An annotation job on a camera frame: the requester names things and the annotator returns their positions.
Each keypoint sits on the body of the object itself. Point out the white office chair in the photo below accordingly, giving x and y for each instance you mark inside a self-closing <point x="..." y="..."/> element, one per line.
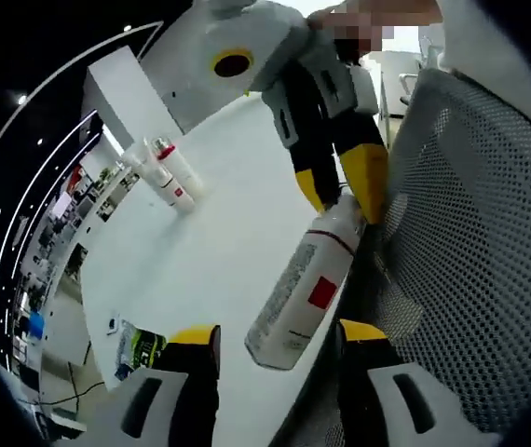
<point x="414" y="79"/>

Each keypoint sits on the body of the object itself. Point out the white bottles with red caps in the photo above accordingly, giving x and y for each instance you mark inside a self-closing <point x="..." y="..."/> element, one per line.
<point x="160" y="184"/>

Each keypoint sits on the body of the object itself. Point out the person's right hand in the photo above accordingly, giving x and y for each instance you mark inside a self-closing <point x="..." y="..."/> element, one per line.
<point x="410" y="8"/>

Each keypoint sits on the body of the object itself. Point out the small clear packet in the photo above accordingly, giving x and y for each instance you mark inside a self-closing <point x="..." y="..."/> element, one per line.
<point x="113" y="323"/>

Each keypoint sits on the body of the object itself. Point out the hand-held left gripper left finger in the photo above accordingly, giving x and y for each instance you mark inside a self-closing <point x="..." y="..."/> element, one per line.
<point x="191" y="386"/>

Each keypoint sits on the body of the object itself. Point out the green and black packet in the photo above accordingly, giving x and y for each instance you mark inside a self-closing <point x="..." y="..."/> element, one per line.
<point x="142" y="347"/>

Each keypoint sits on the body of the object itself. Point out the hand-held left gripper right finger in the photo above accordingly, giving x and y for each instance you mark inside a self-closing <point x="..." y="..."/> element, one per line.
<point x="363" y="386"/>

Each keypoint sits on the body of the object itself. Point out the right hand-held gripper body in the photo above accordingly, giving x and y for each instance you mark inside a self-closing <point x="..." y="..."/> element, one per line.
<point x="191" y="51"/>

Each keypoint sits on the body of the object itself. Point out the large white skincare bottle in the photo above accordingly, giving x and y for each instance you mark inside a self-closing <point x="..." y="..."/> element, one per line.
<point x="293" y="298"/>

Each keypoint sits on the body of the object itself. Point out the blue bin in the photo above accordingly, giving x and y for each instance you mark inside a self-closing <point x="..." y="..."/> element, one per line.
<point x="37" y="325"/>

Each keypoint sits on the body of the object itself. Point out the wall display screen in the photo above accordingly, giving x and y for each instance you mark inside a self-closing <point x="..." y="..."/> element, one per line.
<point x="63" y="205"/>

